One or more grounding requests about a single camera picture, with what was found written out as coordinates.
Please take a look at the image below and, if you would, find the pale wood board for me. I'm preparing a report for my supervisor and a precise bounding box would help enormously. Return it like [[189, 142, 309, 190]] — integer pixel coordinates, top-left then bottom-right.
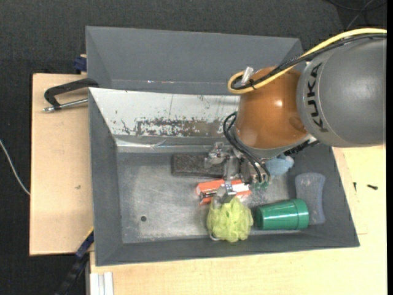
[[29, 73, 95, 256]]

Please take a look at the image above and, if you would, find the pale blue sponge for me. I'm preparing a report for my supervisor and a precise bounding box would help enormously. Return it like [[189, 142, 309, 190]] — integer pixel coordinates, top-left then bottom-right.
[[294, 171, 327, 226]]

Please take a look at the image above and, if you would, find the orange stapler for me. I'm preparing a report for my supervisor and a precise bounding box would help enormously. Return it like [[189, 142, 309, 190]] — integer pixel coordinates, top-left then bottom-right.
[[195, 179, 251, 206]]

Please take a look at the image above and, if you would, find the red-brown flat block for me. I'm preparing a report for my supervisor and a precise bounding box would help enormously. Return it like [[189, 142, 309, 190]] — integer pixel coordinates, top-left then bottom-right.
[[170, 153, 225, 178]]

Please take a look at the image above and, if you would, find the green plastic cup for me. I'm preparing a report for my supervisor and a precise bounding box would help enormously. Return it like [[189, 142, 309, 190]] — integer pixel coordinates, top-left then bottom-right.
[[254, 198, 309, 230]]

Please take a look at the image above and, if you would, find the light blue cloth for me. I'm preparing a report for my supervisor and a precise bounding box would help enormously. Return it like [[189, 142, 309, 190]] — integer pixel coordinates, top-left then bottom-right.
[[265, 154, 295, 178]]

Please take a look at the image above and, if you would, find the grey metal bin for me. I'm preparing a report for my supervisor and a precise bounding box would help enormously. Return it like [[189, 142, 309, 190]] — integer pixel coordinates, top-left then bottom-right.
[[85, 25, 360, 267]]

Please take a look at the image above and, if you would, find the yellow-green mesh bath sponge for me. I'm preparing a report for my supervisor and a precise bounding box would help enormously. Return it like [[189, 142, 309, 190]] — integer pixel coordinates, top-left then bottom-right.
[[206, 196, 254, 243]]

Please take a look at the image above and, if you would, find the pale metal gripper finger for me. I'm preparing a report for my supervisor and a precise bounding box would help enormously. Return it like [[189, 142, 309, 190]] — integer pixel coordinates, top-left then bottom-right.
[[214, 182, 238, 209], [204, 142, 225, 169]]

